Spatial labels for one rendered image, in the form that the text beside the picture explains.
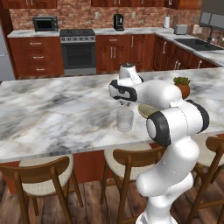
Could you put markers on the pale jar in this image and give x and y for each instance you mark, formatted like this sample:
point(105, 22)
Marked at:
point(196, 29)

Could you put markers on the window with dark frame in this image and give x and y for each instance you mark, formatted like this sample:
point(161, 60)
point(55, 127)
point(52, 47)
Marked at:
point(212, 14)

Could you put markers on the black toaster oven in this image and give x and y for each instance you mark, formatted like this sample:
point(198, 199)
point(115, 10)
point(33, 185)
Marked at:
point(45, 24)

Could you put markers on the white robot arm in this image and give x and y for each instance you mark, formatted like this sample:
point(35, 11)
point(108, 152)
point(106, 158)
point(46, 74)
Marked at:
point(172, 122)

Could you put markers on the red-brown cupboard run under sink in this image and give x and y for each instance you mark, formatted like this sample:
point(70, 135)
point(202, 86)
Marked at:
point(178, 57)

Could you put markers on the red-brown base cupboard run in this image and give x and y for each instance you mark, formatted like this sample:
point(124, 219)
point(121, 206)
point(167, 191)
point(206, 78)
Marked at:
point(125, 52)

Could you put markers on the red-brown wall cupboards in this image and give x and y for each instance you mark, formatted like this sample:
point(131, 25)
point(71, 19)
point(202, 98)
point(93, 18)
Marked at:
point(29, 3)
point(140, 2)

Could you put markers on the black coffee machine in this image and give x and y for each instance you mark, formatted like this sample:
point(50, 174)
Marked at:
point(118, 22)

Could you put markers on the wooden stool with cream seat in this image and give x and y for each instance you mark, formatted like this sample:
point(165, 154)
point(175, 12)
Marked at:
point(210, 157)
point(125, 163)
point(43, 175)

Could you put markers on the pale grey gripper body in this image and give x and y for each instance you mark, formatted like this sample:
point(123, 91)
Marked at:
point(125, 102)

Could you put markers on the white paper towel roll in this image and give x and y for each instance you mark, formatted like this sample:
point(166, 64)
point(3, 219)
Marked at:
point(166, 22)

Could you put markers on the red-brown drawer cabinet run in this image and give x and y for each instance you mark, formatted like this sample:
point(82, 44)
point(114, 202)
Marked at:
point(36, 57)

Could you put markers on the black tap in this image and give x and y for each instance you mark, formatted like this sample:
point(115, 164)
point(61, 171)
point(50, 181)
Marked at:
point(210, 34)

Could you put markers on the silver toaster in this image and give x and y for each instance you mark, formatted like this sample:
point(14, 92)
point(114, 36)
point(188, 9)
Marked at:
point(181, 29)

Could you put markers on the red-brown kitchen island base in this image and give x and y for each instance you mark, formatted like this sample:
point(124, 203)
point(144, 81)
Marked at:
point(87, 167)

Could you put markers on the clear glass cup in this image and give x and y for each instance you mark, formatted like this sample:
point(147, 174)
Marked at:
point(125, 120)

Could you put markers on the steel stove with oven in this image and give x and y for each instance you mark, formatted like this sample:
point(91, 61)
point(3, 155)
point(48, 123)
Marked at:
point(78, 52)

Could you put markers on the black sink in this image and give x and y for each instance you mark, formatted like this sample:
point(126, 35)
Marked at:
point(197, 44)

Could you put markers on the green plant in brown pot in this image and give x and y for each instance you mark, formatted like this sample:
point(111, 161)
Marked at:
point(184, 86)

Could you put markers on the grey fridge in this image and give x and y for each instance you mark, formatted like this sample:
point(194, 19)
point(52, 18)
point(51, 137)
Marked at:
point(5, 61)

